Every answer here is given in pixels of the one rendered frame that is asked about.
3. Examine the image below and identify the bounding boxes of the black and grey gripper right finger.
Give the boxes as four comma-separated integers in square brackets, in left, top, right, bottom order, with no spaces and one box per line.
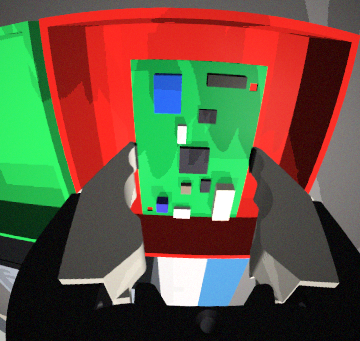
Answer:
[249,146,360,341]

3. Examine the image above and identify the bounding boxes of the red bin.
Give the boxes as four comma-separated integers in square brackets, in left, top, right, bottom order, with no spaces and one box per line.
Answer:
[39,8,360,259]

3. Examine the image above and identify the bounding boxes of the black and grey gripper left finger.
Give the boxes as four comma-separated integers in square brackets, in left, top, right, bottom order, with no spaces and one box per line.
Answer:
[6,141,146,341]

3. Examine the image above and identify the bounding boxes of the green circuit board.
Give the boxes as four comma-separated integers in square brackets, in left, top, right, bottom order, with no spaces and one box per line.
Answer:
[130,59,268,220]

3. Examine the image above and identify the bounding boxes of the green open-top bin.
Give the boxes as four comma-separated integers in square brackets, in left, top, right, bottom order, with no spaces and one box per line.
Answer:
[0,21,76,242]

